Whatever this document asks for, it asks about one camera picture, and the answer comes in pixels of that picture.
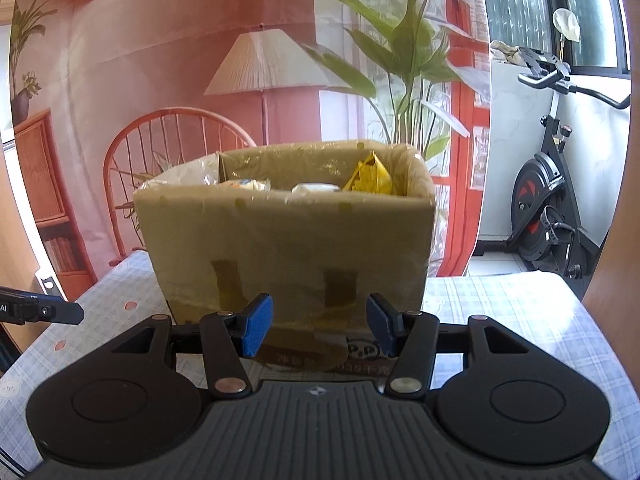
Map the pale cloth bag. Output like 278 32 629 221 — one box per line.
552 8 581 42

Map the black exercise bike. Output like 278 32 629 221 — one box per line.
490 45 632 301

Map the yellow snack packet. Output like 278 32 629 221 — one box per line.
342 150 396 196

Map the clear plastic packet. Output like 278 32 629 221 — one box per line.
137 155 221 191

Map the brown wooden panel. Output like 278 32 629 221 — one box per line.
582 75 640 366

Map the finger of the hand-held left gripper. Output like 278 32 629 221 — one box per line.
0 286 84 326

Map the cardboard box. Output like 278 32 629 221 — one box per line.
132 138 437 373

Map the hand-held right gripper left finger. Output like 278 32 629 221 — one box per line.
106 293 275 395

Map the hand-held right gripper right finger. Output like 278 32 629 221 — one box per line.
366 294 533 395

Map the checked tablecloth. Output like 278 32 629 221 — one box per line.
0 247 640 480

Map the white snack packet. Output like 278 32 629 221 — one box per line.
220 177 271 192
291 182 341 195

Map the white rag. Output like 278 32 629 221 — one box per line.
491 40 532 67

